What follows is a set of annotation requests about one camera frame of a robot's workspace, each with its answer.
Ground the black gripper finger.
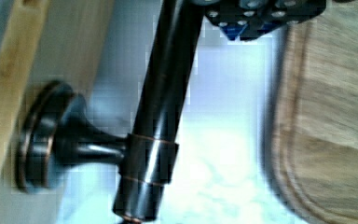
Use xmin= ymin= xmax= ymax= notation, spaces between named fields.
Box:
xmin=205 ymin=0 xmax=326 ymax=41

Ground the bamboo drawer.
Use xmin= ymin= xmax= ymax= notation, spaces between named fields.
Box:
xmin=0 ymin=0 xmax=115 ymax=224

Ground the black drawer handle bar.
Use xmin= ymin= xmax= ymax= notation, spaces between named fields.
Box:
xmin=16 ymin=0 xmax=203 ymax=224

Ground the wooden cutting board tray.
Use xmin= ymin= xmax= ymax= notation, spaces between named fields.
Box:
xmin=270 ymin=0 xmax=358 ymax=224

